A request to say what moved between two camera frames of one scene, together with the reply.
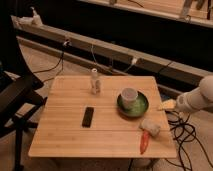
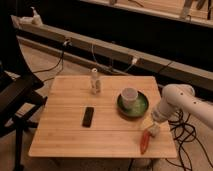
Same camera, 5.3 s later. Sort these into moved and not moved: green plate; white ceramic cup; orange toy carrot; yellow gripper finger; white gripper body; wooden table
Moved: white gripper body; yellow gripper finger
Not moved: green plate; orange toy carrot; wooden table; white ceramic cup
